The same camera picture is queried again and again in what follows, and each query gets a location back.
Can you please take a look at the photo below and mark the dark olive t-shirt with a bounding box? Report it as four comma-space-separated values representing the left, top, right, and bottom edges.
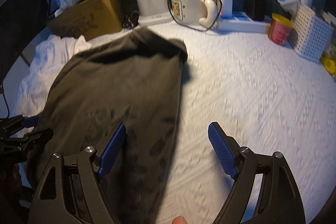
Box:
26, 27, 187, 223

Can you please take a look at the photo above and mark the person right hand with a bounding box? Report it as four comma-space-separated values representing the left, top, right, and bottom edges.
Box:
171, 215, 187, 224

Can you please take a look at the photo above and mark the white garment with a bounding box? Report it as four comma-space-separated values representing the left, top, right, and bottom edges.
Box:
11, 35, 93, 135

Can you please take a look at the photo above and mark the yellow packet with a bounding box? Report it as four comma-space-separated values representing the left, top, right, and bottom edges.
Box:
320, 56, 336, 78

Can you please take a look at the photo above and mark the brown cardboard box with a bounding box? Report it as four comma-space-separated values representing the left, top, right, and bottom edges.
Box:
47, 0, 124, 40

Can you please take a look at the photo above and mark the white lattice plastic basket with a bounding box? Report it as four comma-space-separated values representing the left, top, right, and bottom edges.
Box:
288, 6, 334, 63

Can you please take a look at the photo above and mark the red can yellow lid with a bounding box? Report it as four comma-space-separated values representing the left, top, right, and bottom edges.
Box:
268, 13, 293, 46

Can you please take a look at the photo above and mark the white power strip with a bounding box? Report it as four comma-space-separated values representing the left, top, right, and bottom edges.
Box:
217, 11, 272, 34

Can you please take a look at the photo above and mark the white desk lamp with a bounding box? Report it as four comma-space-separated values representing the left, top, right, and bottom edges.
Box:
137, 0, 173, 26

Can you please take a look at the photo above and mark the black power adapter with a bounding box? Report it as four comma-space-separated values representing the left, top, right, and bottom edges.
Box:
244, 0, 266, 22

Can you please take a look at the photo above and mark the white charger block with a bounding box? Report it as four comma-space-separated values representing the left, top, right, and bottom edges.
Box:
220, 0, 233, 18

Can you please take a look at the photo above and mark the cream ceramic mug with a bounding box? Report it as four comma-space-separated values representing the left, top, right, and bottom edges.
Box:
170, 0, 220, 28

